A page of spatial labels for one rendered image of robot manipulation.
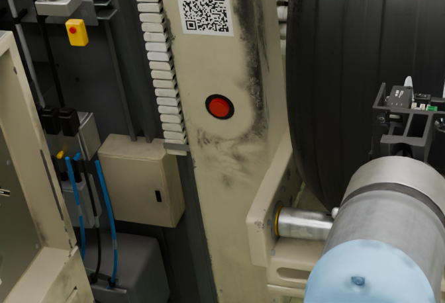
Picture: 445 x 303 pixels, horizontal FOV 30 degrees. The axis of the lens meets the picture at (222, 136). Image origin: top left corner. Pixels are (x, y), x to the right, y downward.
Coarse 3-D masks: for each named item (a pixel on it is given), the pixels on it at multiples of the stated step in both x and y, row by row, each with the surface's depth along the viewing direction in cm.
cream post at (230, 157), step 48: (240, 0) 110; (192, 48) 118; (240, 48) 115; (192, 96) 123; (240, 96) 120; (192, 144) 129; (240, 144) 125; (240, 192) 131; (240, 240) 138; (240, 288) 145
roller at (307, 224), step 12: (276, 216) 123; (288, 216) 122; (300, 216) 122; (312, 216) 121; (324, 216) 121; (276, 228) 123; (288, 228) 122; (300, 228) 121; (312, 228) 121; (324, 228) 120; (312, 240) 122; (324, 240) 121
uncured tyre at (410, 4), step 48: (288, 0) 95; (336, 0) 89; (384, 0) 87; (432, 0) 86; (288, 48) 95; (336, 48) 90; (384, 48) 88; (432, 48) 86; (288, 96) 98; (336, 96) 91; (432, 96) 88; (336, 144) 95; (336, 192) 101
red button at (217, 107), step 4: (212, 100) 122; (216, 100) 121; (220, 100) 121; (212, 104) 122; (216, 104) 122; (220, 104) 121; (224, 104) 121; (212, 108) 122; (216, 108) 122; (220, 108) 122; (224, 108) 122; (228, 108) 122; (212, 112) 123; (216, 112) 123; (220, 112) 122; (224, 112) 122; (220, 116) 123
